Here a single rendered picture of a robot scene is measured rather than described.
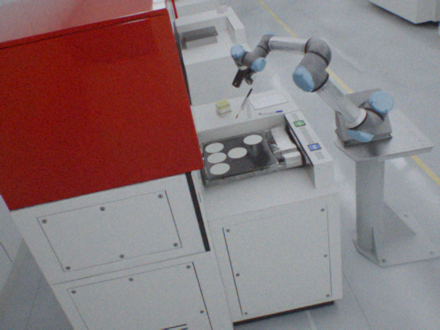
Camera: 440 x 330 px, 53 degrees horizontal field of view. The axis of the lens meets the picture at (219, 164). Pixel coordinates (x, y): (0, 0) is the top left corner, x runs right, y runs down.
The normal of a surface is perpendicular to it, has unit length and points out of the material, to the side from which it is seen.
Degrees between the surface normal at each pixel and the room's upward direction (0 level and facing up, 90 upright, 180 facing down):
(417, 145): 0
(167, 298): 90
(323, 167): 90
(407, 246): 0
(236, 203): 0
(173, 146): 90
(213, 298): 90
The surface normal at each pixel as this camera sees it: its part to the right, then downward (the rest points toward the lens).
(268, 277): 0.12, 0.52
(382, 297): -0.18, -0.83
